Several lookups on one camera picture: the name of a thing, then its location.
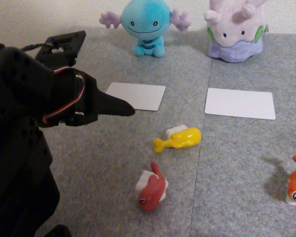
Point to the yellow egg sushi toy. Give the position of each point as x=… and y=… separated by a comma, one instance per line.
x=185, y=139

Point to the blue Wooper plush toy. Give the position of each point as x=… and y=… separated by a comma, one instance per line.
x=145, y=19

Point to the red tuna sushi toy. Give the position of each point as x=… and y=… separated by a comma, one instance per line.
x=153, y=192

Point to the purple Goomy plush toy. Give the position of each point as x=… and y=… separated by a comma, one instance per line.
x=236, y=29

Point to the white rectangular card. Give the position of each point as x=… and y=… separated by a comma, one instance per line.
x=239, y=103
x=143, y=96

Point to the grey carpet tile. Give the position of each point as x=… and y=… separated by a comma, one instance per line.
x=236, y=160
x=108, y=160

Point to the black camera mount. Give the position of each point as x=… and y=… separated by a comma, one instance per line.
x=76, y=49

